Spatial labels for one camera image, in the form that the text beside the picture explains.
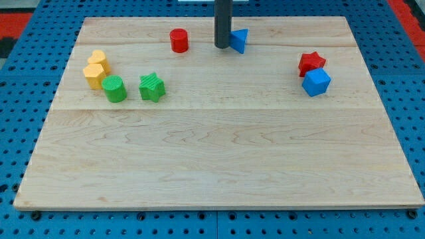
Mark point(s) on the blue triangle block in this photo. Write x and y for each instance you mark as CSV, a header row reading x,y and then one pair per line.
x,y
238,40

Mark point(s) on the green star block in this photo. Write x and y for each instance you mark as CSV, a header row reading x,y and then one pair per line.
x,y
151,87

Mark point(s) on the red star block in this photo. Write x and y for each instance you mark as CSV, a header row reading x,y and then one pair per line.
x,y
310,61

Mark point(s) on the light wooden board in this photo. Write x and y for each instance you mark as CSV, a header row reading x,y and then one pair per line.
x,y
232,132

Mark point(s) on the red cylinder block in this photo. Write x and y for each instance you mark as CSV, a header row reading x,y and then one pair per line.
x,y
179,40

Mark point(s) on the green cylinder block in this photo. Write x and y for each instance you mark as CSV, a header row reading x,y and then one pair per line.
x,y
114,88

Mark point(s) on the blue cube block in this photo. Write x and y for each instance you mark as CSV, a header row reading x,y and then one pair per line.
x,y
316,82

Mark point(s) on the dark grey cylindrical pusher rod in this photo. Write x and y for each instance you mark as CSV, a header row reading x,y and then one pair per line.
x,y
222,22

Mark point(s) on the yellow hexagon block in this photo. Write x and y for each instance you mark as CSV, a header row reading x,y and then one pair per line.
x,y
94,74

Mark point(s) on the yellow heart block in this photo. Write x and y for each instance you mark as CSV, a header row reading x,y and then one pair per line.
x,y
99,57

